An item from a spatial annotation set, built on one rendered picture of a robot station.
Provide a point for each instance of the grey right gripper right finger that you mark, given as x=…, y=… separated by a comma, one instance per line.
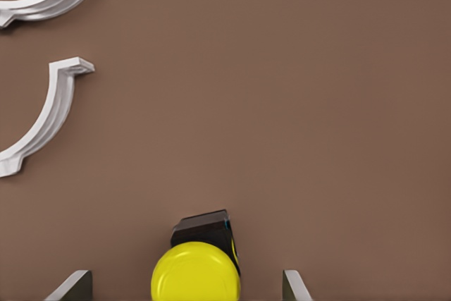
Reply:
x=294, y=286

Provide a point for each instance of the yellow button on black base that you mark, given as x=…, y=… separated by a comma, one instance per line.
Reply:
x=197, y=273

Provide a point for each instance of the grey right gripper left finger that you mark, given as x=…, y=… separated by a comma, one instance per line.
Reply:
x=75, y=285

